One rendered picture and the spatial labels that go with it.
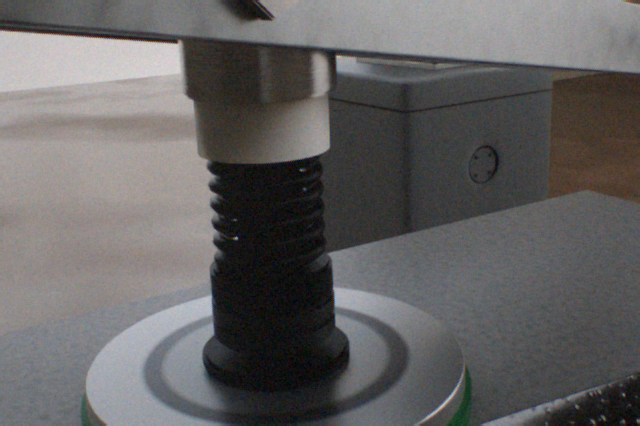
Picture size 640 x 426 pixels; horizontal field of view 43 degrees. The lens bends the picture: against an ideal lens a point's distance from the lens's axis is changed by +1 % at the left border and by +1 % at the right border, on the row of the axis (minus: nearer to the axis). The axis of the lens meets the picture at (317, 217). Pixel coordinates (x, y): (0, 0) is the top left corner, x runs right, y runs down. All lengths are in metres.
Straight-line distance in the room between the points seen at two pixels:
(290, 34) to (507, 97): 1.35
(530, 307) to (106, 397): 0.32
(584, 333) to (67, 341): 0.36
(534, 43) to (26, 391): 0.38
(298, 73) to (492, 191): 1.33
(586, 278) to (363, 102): 1.01
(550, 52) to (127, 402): 0.33
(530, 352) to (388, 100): 1.06
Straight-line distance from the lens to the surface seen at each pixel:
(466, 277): 0.67
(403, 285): 0.65
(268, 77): 0.38
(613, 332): 0.59
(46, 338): 0.61
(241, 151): 0.40
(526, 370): 0.53
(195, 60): 0.40
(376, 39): 0.40
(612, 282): 0.67
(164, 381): 0.45
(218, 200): 0.42
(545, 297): 0.63
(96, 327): 0.62
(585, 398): 0.51
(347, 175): 1.71
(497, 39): 0.49
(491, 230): 0.78
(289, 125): 0.40
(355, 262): 0.70
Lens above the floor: 1.04
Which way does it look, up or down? 17 degrees down
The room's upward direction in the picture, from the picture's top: 2 degrees counter-clockwise
